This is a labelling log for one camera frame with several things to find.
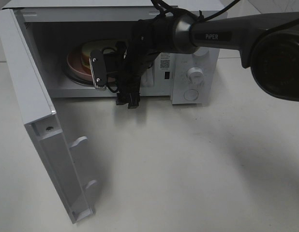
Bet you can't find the white bread sandwich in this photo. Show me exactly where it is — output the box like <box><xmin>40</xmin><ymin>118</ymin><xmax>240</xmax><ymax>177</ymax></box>
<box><xmin>81</xmin><ymin>40</ymin><xmax>118</xmax><ymax>69</ymax></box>

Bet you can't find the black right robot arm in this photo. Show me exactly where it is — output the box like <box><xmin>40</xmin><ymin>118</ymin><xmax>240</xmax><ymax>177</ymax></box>
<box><xmin>116</xmin><ymin>8</ymin><xmax>299</xmax><ymax>108</ymax></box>

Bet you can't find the white microwave knob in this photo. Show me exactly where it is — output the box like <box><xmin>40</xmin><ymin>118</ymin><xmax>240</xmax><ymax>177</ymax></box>
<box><xmin>187</xmin><ymin>67</ymin><xmax>204</xmax><ymax>85</ymax></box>

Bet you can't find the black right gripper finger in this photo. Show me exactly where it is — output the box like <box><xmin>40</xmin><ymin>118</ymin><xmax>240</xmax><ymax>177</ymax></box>
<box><xmin>128</xmin><ymin>93</ymin><xmax>140</xmax><ymax>109</ymax></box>
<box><xmin>116</xmin><ymin>93</ymin><xmax>130</xmax><ymax>106</ymax></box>

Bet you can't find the glass microwave turntable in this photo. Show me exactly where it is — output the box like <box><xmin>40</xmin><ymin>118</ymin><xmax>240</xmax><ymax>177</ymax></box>
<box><xmin>62</xmin><ymin>69</ymin><xmax>93</xmax><ymax>87</ymax></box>

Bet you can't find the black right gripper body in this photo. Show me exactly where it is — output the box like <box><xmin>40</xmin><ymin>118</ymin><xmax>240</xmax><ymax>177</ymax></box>
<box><xmin>103</xmin><ymin>41</ymin><xmax>154</xmax><ymax>97</ymax></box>

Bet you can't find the pink round plate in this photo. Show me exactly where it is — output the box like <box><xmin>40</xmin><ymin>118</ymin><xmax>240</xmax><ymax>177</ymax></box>
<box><xmin>67</xmin><ymin>45</ymin><xmax>92</xmax><ymax>81</ymax></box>

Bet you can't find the white microwave door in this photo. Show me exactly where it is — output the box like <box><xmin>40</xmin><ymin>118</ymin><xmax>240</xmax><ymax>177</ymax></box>
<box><xmin>0</xmin><ymin>9</ymin><xmax>94</xmax><ymax>223</ymax></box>

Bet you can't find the white adjacent table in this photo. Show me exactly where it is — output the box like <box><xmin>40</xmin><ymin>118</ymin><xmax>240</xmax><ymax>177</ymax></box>
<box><xmin>217</xmin><ymin>0</ymin><xmax>299</xmax><ymax>58</ymax></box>

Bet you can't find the white microwave oven body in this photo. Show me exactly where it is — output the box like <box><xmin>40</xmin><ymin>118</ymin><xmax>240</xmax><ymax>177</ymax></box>
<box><xmin>1</xmin><ymin>0</ymin><xmax>219</xmax><ymax>104</ymax></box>

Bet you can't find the black camera cable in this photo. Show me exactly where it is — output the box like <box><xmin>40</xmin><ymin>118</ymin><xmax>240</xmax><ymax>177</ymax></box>
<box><xmin>101</xmin><ymin>0</ymin><xmax>242</xmax><ymax>94</ymax></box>

